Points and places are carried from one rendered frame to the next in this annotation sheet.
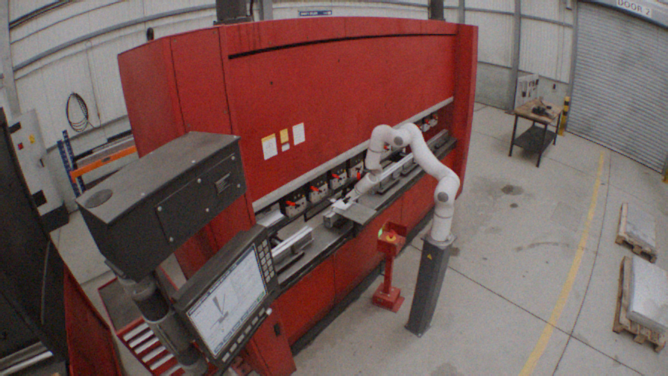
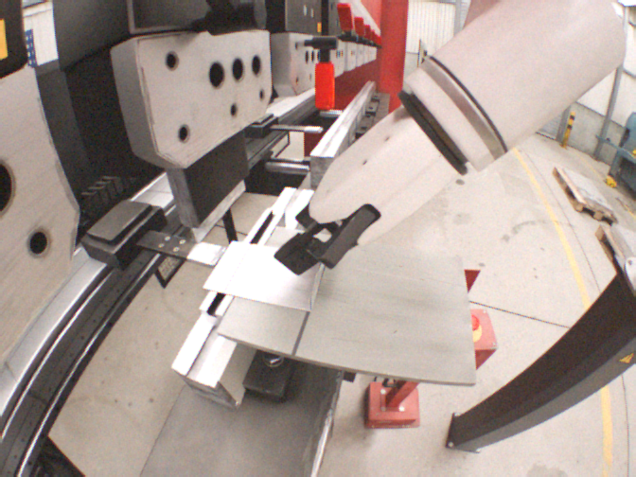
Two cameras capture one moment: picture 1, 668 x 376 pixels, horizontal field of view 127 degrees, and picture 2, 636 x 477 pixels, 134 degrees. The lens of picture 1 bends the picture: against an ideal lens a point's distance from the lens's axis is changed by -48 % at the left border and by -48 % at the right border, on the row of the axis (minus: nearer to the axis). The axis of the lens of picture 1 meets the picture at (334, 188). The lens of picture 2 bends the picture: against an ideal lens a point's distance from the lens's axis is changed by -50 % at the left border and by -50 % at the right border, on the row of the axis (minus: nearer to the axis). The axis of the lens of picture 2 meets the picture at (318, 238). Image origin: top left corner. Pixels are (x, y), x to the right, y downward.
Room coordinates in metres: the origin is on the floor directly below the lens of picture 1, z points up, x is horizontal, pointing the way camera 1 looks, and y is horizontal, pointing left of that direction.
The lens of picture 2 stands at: (1.69, -0.01, 1.24)
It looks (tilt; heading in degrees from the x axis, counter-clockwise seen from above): 40 degrees down; 333
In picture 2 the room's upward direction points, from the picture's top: straight up
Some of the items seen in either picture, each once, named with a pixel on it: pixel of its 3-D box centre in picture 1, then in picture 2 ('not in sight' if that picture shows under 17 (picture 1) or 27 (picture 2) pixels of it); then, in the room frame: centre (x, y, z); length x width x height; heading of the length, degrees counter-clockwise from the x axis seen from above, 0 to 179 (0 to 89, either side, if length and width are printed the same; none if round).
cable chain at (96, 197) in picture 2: not in sight; (137, 166); (2.35, 0.14, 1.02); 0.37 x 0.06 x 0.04; 138
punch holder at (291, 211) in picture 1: (291, 199); not in sight; (1.61, 0.26, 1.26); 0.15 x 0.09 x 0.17; 138
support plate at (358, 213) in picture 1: (354, 211); (359, 295); (1.83, -0.14, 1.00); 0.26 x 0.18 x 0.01; 48
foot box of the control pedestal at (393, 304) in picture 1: (389, 297); (396, 404); (1.80, -0.44, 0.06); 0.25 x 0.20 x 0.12; 57
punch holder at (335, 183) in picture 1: (334, 174); (174, 35); (1.91, -0.01, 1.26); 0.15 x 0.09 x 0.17; 138
